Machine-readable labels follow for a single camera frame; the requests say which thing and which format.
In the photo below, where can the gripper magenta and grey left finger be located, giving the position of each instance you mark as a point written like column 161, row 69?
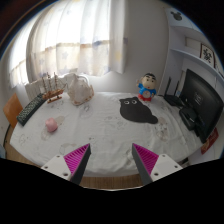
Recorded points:
column 70, row 167

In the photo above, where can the gripper magenta and grey right finger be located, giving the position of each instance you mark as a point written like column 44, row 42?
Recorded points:
column 151, row 166

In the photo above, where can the white patterned tablecloth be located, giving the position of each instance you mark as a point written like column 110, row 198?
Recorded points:
column 98, row 123

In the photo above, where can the black box under monitor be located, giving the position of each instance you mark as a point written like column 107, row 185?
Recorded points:
column 189, row 117

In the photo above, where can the red packet at table edge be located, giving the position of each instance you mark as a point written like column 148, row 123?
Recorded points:
column 210, row 141

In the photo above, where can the black wifi router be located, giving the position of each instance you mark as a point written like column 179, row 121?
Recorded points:
column 172, row 99

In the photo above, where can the large white conch shell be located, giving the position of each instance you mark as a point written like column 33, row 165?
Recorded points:
column 80, row 91

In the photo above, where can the wooden model sailing ship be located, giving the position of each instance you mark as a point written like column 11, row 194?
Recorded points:
column 53, row 88

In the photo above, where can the cartoon boy figurine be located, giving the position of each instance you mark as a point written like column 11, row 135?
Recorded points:
column 147, row 87

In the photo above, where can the orange wooden chair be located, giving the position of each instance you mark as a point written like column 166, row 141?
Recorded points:
column 12, row 109

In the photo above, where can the white radiator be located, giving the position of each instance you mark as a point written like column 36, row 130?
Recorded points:
column 33, row 89

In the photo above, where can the black computer monitor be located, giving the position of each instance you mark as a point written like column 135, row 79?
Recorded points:
column 204, row 100

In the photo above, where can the framed calligraphy picture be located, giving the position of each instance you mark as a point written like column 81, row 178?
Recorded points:
column 207, row 54

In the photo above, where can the white star-patterned curtain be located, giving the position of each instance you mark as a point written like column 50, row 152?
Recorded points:
column 84, row 36

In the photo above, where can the white wall shelf unit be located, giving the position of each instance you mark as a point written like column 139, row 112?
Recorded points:
column 184, row 44

